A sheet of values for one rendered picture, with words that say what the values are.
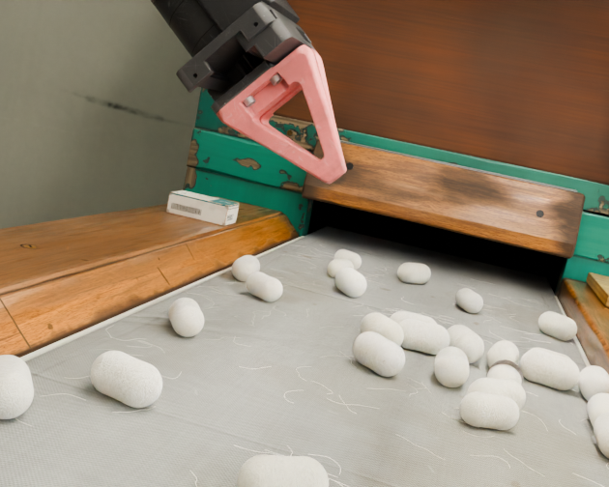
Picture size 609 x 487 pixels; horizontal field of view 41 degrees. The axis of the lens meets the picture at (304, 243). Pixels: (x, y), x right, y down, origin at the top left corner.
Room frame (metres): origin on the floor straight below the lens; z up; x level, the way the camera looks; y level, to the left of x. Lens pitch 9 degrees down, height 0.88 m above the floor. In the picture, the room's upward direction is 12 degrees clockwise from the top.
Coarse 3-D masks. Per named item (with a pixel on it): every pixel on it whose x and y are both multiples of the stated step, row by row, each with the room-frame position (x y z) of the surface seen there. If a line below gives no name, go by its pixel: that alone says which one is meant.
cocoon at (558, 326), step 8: (544, 312) 0.68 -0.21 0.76; (552, 312) 0.68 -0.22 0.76; (544, 320) 0.68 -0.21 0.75; (552, 320) 0.67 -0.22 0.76; (560, 320) 0.67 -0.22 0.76; (568, 320) 0.67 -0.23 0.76; (544, 328) 0.68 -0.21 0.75; (552, 328) 0.67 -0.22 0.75; (560, 328) 0.66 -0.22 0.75; (568, 328) 0.66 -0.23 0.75; (576, 328) 0.66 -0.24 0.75; (560, 336) 0.66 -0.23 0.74; (568, 336) 0.66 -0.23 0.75
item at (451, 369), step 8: (440, 352) 0.48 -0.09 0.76; (448, 352) 0.47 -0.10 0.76; (456, 352) 0.47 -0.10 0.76; (440, 360) 0.47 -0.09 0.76; (448, 360) 0.46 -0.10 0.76; (456, 360) 0.46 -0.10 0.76; (464, 360) 0.46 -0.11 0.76; (440, 368) 0.46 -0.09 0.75; (448, 368) 0.46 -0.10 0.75; (456, 368) 0.46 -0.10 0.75; (464, 368) 0.46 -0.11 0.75; (440, 376) 0.46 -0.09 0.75; (448, 376) 0.46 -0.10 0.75; (456, 376) 0.46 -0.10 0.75; (464, 376) 0.46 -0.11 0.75; (448, 384) 0.46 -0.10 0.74; (456, 384) 0.46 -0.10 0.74
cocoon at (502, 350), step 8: (496, 344) 0.53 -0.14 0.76; (504, 344) 0.53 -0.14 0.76; (512, 344) 0.54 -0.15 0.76; (488, 352) 0.53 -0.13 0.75; (496, 352) 0.52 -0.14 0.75; (504, 352) 0.52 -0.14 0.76; (512, 352) 0.52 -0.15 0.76; (488, 360) 0.52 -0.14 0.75; (496, 360) 0.52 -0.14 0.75; (512, 360) 0.52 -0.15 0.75
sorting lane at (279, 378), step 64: (256, 256) 0.76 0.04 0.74; (320, 256) 0.84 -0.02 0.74; (128, 320) 0.47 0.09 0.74; (256, 320) 0.53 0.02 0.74; (320, 320) 0.57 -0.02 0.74; (448, 320) 0.66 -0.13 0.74; (512, 320) 0.71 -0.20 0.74; (64, 384) 0.35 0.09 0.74; (192, 384) 0.38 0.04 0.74; (256, 384) 0.40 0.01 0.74; (320, 384) 0.42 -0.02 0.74; (384, 384) 0.45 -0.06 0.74; (0, 448) 0.28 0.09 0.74; (64, 448) 0.29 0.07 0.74; (128, 448) 0.30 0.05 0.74; (192, 448) 0.31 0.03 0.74; (256, 448) 0.32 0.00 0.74; (320, 448) 0.34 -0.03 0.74; (384, 448) 0.35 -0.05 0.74; (448, 448) 0.37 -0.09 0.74; (512, 448) 0.39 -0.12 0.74; (576, 448) 0.41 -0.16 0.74
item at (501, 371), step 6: (498, 366) 0.47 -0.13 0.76; (504, 366) 0.46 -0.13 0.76; (510, 366) 0.47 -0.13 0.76; (492, 372) 0.46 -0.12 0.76; (498, 372) 0.46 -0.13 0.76; (504, 372) 0.46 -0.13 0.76; (510, 372) 0.46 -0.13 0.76; (516, 372) 0.46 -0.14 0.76; (492, 378) 0.46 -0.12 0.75; (498, 378) 0.46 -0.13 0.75; (504, 378) 0.46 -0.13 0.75; (510, 378) 0.46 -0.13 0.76; (516, 378) 0.46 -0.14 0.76
